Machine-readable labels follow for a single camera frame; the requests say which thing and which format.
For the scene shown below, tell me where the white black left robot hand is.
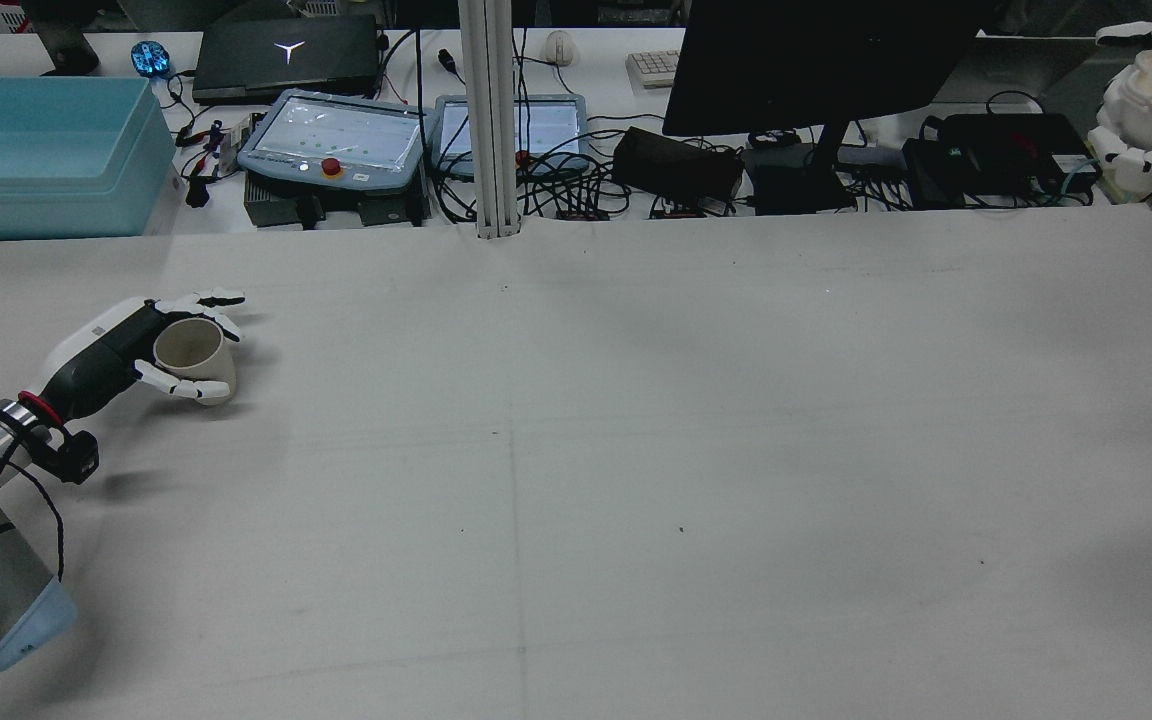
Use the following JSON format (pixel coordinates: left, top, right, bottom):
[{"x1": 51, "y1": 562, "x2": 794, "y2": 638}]
[{"x1": 21, "y1": 288, "x2": 247, "y2": 423}]

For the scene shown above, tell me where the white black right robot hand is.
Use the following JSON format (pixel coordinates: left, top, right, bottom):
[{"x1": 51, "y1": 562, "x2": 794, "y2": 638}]
[{"x1": 1086, "y1": 22, "x2": 1152, "y2": 229}]

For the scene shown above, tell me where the beige paper cup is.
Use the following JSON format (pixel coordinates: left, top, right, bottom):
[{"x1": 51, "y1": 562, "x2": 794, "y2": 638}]
[{"x1": 153, "y1": 318, "x2": 238, "y2": 407}]

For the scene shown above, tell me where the large black device box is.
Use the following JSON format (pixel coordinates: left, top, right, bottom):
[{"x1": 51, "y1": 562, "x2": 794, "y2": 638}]
[{"x1": 941, "y1": 112, "x2": 1103, "y2": 198}]

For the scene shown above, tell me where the light blue plastic bin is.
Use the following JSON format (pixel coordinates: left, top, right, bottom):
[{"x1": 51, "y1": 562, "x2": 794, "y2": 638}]
[{"x1": 0, "y1": 77, "x2": 178, "y2": 242}]

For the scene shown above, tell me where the small black device box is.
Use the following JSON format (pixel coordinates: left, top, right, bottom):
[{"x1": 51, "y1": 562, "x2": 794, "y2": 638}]
[{"x1": 902, "y1": 138, "x2": 969, "y2": 210}]

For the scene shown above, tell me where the dark grey box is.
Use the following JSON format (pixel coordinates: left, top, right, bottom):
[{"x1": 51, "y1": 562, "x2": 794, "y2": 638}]
[
  {"x1": 243, "y1": 190, "x2": 329, "y2": 230},
  {"x1": 356, "y1": 190, "x2": 428, "y2": 230}
]

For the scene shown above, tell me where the teach pendant with red button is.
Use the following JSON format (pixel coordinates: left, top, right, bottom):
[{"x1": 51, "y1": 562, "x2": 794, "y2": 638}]
[{"x1": 236, "y1": 88, "x2": 438, "y2": 197}]

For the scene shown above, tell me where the black monitor stand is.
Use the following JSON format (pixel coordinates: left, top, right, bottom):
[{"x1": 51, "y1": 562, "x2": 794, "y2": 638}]
[{"x1": 21, "y1": 0, "x2": 101, "y2": 77}]

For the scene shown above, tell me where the black monitor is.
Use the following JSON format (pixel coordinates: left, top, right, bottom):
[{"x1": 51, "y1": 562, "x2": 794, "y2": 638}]
[{"x1": 663, "y1": 0, "x2": 999, "y2": 215}]

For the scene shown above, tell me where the black laptop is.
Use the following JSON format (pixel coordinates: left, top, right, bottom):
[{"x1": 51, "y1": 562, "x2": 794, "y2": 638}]
[{"x1": 192, "y1": 14, "x2": 383, "y2": 105}]

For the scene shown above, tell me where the black power brick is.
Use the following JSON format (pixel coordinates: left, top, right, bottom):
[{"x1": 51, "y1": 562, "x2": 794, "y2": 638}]
[{"x1": 613, "y1": 127, "x2": 745, "y2": 202}]

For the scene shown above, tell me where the white keyboard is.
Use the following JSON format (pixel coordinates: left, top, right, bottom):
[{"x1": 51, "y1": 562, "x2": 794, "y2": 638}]
[{"x1": 627, "y1": 50, "x2": 683, "y2": 90}]

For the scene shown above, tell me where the teach pendant without button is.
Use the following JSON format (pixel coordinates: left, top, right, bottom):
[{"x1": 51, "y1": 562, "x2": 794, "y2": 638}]
[{"x1": 433, "y1": 93, "x2": 591, "y2": 182}]

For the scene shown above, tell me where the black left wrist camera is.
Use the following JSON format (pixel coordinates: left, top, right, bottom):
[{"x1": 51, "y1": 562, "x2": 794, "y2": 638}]
[{"x1": 31, "y1": 425, "x2": 101, "y2": 487}]

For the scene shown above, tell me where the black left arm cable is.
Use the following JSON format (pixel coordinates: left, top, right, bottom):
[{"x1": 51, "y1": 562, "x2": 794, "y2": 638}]
[{"x1": 0, "y1": 405, "x2": 67, "y2": 691}]

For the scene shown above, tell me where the aluminium profile post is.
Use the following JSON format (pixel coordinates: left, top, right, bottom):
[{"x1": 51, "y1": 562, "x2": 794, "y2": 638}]
[{"x1": 458, "y1": 0, "x2": 522, "y2": 240}]

